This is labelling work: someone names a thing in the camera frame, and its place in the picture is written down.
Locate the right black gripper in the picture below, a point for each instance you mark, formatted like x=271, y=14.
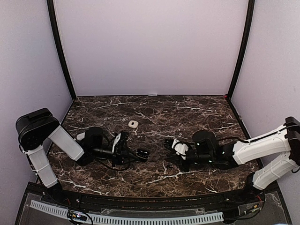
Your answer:
x=177, y=160

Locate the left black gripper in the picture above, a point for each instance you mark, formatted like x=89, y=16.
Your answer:
x=117, y=157

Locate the black earbud case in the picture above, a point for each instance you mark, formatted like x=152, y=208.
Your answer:
x=143, y=155

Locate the small white charging case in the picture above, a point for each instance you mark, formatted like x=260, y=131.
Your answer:
x=133, y=124

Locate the white oval charging case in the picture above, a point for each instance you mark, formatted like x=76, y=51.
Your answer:
x=80, y=136

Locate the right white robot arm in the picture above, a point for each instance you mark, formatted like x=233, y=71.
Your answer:
x=285, y=141

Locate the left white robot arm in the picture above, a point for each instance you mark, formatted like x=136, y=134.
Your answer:
x=38, y=127

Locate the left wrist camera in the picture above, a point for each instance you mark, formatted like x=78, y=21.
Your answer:
x=119, y=140

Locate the white slotted cable duct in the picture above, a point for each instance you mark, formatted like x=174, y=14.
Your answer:
x=125, y=217

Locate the black front rail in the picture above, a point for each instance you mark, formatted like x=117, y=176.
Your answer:
x=222, y=201

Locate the right black frame post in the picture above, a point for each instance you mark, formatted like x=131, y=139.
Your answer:
x=242, y=50

